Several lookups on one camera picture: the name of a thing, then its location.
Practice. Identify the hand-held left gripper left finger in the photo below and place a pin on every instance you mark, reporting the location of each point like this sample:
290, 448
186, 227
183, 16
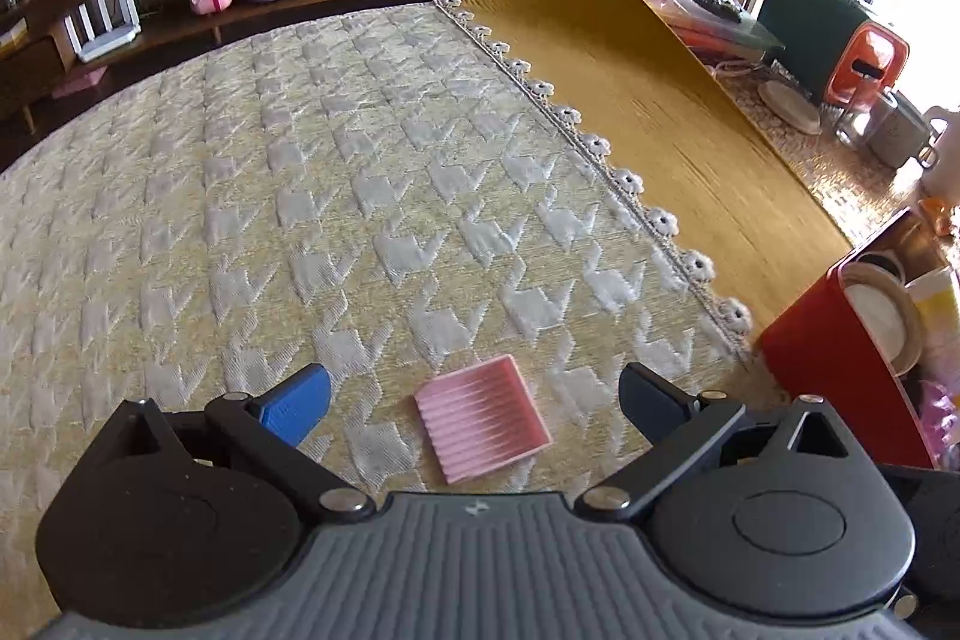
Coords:
296, 404

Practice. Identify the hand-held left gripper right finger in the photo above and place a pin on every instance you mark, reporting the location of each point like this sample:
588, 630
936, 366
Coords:
645, 396

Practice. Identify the red tin box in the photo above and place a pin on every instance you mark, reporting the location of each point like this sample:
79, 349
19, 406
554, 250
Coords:
825, 347

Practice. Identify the yellow white bottle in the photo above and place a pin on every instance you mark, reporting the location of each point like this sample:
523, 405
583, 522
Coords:
937, 310

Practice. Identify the white patterned tablecloth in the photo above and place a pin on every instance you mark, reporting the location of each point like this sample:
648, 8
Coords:
300, 160

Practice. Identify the yellow table runner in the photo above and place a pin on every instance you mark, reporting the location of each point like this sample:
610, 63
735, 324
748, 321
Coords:
675, 123

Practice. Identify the brown lace table cover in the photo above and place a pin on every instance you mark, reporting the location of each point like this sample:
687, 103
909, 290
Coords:
840, 183

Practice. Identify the orange snack packet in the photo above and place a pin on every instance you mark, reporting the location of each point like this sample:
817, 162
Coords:
939, 214

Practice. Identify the white round coaster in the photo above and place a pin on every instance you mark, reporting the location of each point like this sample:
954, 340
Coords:
787, 104

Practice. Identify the clear glass cup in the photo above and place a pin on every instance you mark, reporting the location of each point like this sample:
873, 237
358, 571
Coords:
853, 115

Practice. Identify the white pitcher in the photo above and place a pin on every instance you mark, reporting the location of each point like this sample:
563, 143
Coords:
945, 153

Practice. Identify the green mug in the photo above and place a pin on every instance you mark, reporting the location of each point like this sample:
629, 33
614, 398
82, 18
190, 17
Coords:
896, 130

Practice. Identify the green orange storage box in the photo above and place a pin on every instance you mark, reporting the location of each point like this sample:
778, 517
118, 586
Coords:
810, 33

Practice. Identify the dark patterned pouch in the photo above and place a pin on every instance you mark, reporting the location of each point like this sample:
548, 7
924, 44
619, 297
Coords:
716, 0

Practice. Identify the white router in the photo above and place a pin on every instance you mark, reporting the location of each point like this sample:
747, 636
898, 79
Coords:
105, 31

